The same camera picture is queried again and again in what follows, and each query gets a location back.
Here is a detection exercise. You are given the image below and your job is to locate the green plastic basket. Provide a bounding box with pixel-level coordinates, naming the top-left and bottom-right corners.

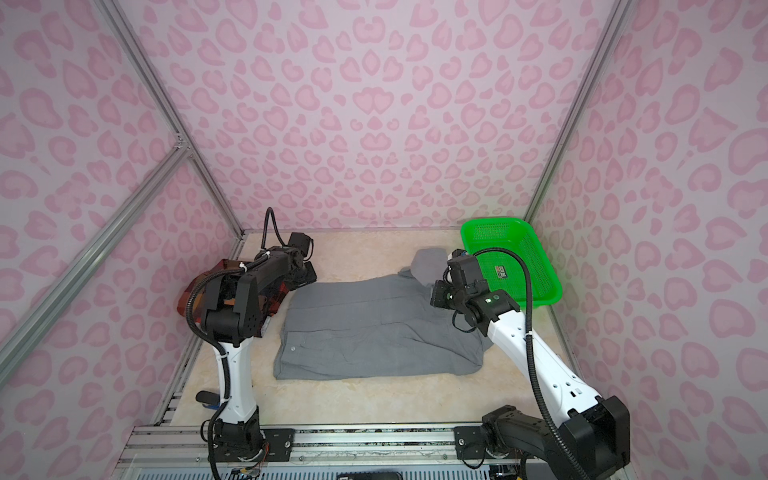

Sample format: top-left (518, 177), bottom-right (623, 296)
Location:
top-left (460, 217), bottom-right (563, 308)

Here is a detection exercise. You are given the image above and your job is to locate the grey long sleeve shirt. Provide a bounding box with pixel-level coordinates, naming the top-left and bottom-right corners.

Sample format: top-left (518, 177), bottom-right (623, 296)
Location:
top-left (273, 247), bottom-right (491, 381)

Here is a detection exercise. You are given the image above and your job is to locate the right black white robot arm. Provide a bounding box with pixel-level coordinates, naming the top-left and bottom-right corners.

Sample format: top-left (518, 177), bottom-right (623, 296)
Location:
top-left (430, 249), bottom-right (631, 479)

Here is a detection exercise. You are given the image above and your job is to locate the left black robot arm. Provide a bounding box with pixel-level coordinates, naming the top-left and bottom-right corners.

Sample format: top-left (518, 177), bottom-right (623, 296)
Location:
top-left (186, 232), bottom-right (316, 459)

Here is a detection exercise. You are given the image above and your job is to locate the folded plaid flannel shirt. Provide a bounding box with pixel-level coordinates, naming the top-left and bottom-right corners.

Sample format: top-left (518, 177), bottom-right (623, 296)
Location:
top-left (178, 254), bottom-right (291, 344)

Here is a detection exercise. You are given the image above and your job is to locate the blue black tool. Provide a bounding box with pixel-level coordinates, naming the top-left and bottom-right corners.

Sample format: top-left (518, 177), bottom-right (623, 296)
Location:
top-left (195, 390), bottom-right (221, 410)

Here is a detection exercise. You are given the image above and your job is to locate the left black corrugated cable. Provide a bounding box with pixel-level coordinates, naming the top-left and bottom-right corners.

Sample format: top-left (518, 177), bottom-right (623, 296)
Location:
top-left (184, 206), bottom-right (289, 480)

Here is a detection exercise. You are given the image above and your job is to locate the black corrugated cable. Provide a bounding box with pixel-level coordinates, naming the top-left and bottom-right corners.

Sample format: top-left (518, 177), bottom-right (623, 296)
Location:
top-left (472, 247), bottom-right (592, 480)
top-left (184, 206), bottom-right (289, 480)

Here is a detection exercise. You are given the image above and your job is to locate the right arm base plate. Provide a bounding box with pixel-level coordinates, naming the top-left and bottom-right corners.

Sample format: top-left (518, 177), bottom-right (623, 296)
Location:
top-left (452, 425), bottom-right (524, 464)

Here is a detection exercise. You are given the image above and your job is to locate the right black corrugated cable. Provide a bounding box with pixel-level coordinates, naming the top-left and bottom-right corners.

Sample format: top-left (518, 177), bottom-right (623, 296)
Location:
top-left (472, 247), bottom-right (592, 480)

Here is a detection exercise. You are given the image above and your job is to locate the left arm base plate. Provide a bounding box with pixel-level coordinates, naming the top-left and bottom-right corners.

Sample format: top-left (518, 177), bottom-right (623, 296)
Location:
top-left (214, 428), bottom-right (296, 463)

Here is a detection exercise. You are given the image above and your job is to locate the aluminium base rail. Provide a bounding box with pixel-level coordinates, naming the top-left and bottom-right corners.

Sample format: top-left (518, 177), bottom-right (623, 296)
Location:
top-left (113, 419), bottom-right (637, 480)

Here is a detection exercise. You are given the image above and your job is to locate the left corner aluminium post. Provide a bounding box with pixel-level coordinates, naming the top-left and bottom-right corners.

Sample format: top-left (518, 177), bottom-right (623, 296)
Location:
top-left (94, 0), bottom-right (245, 239)

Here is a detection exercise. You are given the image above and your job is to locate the corner aluminium post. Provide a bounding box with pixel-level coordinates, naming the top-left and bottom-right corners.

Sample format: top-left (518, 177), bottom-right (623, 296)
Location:
top-left (94, 0), bottom-right (245, 239)
top-left (523, 0), bottom-right (637, 224)

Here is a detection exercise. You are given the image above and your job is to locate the diagonal aluminium frame bar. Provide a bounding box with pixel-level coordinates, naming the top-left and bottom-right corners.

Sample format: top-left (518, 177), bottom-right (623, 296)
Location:
top-left (1, 142), bottom-right (188, 385)

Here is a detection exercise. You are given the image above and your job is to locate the right corner aluminium post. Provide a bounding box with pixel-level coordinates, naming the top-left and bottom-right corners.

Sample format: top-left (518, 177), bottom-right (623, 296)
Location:
top-left (523, 0), bottom-right (637, 224)

